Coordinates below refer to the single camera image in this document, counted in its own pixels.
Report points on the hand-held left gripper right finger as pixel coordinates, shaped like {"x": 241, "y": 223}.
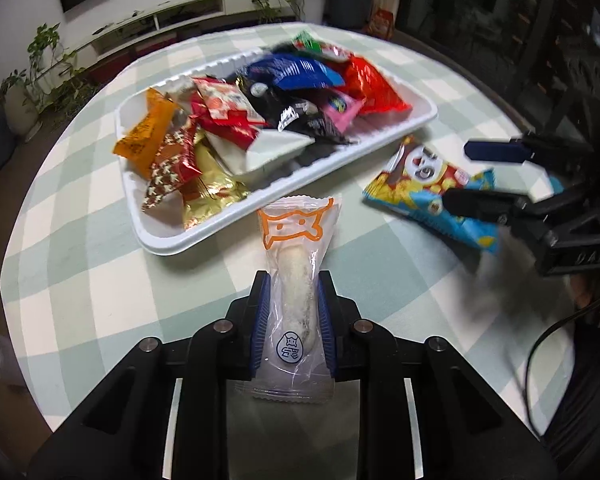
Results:
{"x": 326, "y": 325}

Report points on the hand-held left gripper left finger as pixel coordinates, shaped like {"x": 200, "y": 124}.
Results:
{"x": 260, "y": 325}

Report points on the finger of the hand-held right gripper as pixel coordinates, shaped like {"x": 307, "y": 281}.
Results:
{"x": 480, "y": 202}
{"x": 495, "y": 151}

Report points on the clear packet with orange print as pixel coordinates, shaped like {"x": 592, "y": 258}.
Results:
{"x": 292, "y": 270}

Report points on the light blue snack packet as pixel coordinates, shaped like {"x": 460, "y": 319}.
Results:
{"x": 415, "y": 185}

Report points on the white plastic tray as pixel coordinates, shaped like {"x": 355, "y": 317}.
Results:
{"x": 155, "y": 235}

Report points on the orange snack packet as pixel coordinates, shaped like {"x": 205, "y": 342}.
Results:
{"x": 142, "y": 137}

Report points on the plain red snack packet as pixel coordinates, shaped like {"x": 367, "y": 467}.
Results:
{"x": 372, "y": 87}

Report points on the gold snack packet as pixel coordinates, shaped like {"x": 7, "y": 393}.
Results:
{"x": 212, "y": 195}

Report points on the pink snack packet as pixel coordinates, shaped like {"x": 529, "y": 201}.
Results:
{"x": 342, "y": 107}

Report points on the red paper bag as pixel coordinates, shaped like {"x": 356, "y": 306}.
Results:
{"x": 382, "y": 22}

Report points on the large white snack packet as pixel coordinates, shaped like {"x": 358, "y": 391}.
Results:
{"x": 265, "y": 152}

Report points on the dark red star-print packet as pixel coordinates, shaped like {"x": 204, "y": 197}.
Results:
{"x": 172, "y": 170}

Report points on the black snack packet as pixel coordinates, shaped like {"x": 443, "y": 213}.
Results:
{"x": 290, "y": 115}

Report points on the green snack packet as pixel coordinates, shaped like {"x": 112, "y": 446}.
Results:
{"x": 315, "y": 46}

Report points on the dark blue snack packet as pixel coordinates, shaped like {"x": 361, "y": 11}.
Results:
{"x": 292, "y": 70}

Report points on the glossy red patterned packet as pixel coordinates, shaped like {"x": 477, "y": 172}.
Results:
{"x": 222, "y": 107}

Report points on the red storage box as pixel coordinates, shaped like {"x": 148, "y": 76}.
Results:
{"x": 155, "y": 46}
{"x": 107, "y": 67}

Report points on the white television cabinet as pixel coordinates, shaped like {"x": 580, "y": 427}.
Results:
{"x": 180, "y": 15}

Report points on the plant in tall white pot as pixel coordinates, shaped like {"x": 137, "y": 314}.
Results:
{"x": 22, "y": 110}

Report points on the trailing vine plant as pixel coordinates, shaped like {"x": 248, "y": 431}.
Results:
{"x": 50, "y": 65}

